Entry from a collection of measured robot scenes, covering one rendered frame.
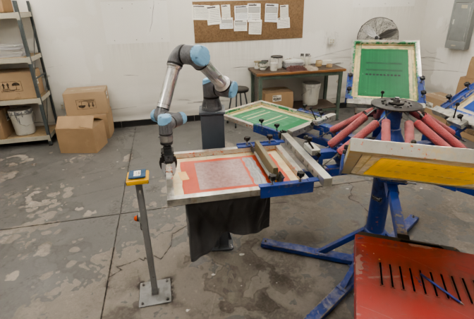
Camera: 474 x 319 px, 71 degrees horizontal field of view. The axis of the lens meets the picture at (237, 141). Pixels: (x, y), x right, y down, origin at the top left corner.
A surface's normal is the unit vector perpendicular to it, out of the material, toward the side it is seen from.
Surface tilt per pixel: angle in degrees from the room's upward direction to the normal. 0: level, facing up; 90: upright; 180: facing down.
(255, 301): 0
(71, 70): 90
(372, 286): 0
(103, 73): 90
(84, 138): 90
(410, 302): 0
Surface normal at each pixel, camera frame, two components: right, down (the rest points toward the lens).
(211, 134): 0.08, 0.38
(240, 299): -0.02, -0.92
